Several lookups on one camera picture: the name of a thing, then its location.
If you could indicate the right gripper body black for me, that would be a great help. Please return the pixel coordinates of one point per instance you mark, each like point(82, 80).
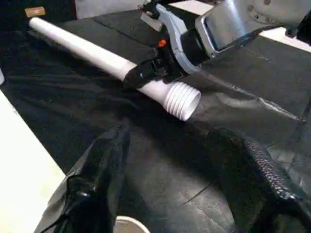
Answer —
point(165, 65)

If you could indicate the small tan label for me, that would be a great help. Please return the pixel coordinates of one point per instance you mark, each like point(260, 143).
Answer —
point(34, 11)

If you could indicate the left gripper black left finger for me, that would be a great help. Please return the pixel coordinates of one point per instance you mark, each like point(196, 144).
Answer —
point(85, 194)

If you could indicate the black work mat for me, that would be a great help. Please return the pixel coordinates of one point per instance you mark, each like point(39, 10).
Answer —
point(85, 109)

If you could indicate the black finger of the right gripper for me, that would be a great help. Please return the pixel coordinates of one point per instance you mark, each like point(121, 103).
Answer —
point(138, 77)

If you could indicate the white plastic table top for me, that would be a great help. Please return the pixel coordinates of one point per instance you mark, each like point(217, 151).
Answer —
point(19, 170)

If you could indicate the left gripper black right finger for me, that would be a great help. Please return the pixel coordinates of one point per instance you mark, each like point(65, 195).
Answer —
point(286, 206)

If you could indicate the white plastic table leg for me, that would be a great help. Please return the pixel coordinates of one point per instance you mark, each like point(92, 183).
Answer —
point(85, 49)

